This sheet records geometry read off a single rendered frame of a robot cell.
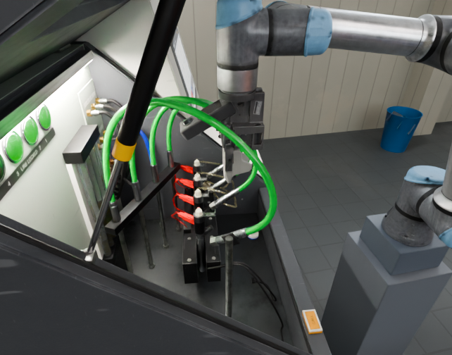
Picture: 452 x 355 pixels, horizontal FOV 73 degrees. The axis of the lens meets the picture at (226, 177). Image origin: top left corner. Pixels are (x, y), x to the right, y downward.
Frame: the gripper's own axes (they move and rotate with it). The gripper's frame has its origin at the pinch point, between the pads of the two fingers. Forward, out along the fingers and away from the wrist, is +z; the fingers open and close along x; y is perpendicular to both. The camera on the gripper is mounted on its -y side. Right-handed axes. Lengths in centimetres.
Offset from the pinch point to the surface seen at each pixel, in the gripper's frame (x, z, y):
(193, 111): -7.8, -18.9, -6.2
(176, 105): -6.5, -19.6, -9.1
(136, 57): 37.0, -18.2, -22.0
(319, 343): -24.7, 27.1, 17.7
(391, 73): 274, 55, 214
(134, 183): 9.1, 6.4, -22.5
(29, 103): -8.4, -21.4, -31.6
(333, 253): 81, 122, 82
